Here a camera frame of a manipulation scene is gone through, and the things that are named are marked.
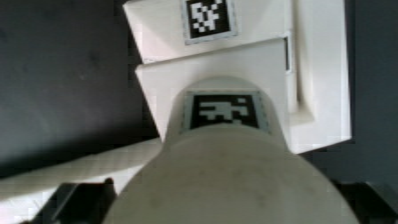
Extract white lamp bulb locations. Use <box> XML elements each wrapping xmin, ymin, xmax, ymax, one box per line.
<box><xmin>103</xmin><ymin>77</ymin><xmax>359</xmax><ymax>224</ymax></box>

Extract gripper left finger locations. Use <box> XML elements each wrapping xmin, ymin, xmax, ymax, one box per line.
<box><xmin>31</xmin><ymin>178</ymin><xmax>116</xmax><ymax>224</ymax></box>

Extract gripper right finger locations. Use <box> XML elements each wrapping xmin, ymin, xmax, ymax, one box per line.
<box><xmin>334</xmin><ymin>182</ymin><xmax>398</xmax><ymax>224</ymax></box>

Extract white lamp base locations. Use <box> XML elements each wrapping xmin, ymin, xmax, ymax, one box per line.
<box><xmin>123</xmin><ymin>0</ymin><xmax>295</xmax><ymax>133</ymax></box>

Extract white U-shaped fence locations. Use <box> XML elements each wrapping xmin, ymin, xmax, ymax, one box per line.
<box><xmin>0</xmin><ymin>0</ymin><xmax>352</xmax><ymax>224</ymax></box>

